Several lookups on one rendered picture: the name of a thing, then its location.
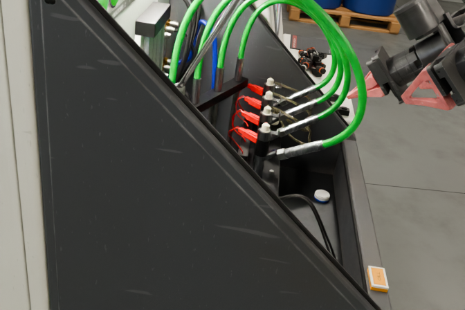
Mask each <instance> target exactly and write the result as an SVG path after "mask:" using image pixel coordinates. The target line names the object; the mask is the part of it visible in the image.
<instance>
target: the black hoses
mask: <svg viewBox="0 0 465 310"><path fill-rule="evenodd" d="M183 1H184V2H185V4H186V7H187V9H188V8H189V7H190V3H189V1H188V0H183ZM190 1H191V3H192V2H193V1H194V0H190ZM200 17H201V5H200V6H199V7H198V11H196V12H195V14H194V16H193V20H192V19H191V21H190V24H189V26H188V34H187V35H186V34H185V37H184V38H185V39H186V43H185V50H184V53H183V58H182V60H181V65H180V67H179V70H178V73H177V75H176V83H179V82H180V81H181V79H182V77H183V76H184V75H185V73H186V71H187V70H188V68H189V67H190V65H191V63H192V62H193V61H194V59H195V57H196V51H195V48H194V45H193V42H194V38H195V36H196V33H197V29H198V26H199V25H198V23H199V20H200ZM191 50H192V59H191V61H190V63H189V64H188V65H187V67H186V68H185V70H184V72H183V69H184V67H185V64H186V62H187V60H188V56H189V54H190V51H191ZM182 72H183V73H182ZM185 96H186V97H187V99H188V100H191V97H190V94H189V93H188V91H187V90H185Z"/></svg>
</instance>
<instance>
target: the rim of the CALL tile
mask: <svg viewBox="0 0 465 310"><path fill-rule="evenodd" d="M371 267H372V268H380V267H375V266H368V270H369V275H370V282H371V286H372V287H375V288H380V289H387V290H388V289H389V287H388V281H387V278H386V274H385V269H384V268H380V269H383V273H384V277H385V283H386V286H383V285H378V284H374V281H373V277H372V270H371Z"/></svg>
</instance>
